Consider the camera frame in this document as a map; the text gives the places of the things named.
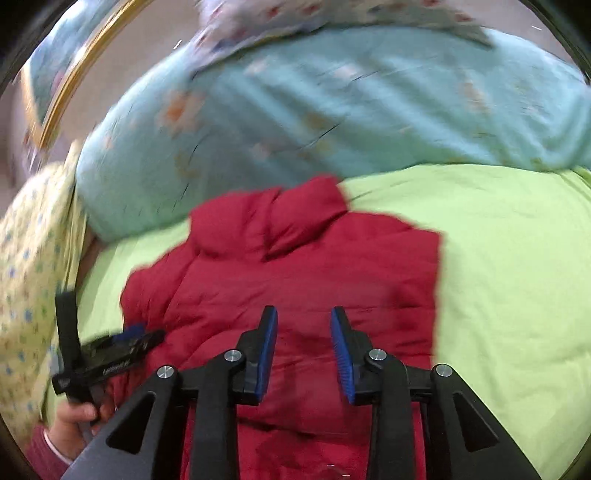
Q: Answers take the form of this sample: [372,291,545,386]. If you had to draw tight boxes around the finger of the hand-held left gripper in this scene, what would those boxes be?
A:
[124,329,167,365]
[108,324,148,346]

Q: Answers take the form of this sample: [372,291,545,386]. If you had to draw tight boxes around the person's left hand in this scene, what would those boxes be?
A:
[48,392,116,460]

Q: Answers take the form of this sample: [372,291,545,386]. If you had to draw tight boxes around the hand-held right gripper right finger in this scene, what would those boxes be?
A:
[329,306,543,480]

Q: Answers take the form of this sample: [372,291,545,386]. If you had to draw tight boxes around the yellow patterned pillow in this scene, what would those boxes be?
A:
[0,143,88,444]

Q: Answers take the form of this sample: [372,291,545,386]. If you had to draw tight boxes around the green bed sheet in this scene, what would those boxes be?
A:
[41,164,591,480]

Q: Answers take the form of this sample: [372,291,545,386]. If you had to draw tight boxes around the gold framed picture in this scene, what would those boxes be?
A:
[23,0,153,148]

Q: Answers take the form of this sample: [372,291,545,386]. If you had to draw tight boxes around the teal floral quilt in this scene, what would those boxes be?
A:
[74,23,591,243]

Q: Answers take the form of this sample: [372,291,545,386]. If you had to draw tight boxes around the red padded jacket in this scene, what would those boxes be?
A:
[120,174,444,480]

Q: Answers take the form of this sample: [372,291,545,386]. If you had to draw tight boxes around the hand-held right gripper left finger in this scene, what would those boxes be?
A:
[62,305,279,480]

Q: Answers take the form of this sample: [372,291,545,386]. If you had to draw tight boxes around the white printed pillow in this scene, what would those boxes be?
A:
[194,0,492,61]

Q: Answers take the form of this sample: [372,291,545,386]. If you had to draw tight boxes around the person's left forearm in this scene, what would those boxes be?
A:
[25,427,75,480]

